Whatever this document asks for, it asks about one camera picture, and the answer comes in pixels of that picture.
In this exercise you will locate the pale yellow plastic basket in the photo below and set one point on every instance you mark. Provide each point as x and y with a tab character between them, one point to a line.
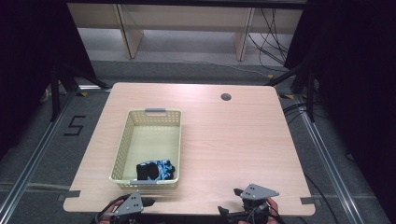
146	140

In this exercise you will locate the black curtain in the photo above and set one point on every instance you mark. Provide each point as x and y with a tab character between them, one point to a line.
358	93
28	62

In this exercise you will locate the light wooden shelf unit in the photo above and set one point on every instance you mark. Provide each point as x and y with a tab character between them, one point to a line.
186	18

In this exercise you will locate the person's left hand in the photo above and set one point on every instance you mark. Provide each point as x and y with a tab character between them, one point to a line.
110	211

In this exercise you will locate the blue and black glove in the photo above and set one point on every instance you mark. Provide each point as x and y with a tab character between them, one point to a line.
165	169

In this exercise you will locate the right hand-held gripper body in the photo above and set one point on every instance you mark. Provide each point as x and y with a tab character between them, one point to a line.
258	196

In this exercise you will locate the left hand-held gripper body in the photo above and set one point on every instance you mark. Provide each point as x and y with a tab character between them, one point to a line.
130	207

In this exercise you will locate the black metal stand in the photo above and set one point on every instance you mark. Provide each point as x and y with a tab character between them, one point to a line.
62	90
303	84

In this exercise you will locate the round grey table grommet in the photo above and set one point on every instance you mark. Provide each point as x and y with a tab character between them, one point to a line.
226	96

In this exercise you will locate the grey tape piece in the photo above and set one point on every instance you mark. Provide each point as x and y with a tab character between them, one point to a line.
308	200
73	194

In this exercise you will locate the aluminium floor rail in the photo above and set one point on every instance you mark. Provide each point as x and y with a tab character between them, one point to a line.
34	155
330	168

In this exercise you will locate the person's right hand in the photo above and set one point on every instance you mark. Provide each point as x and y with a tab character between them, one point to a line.
274	210

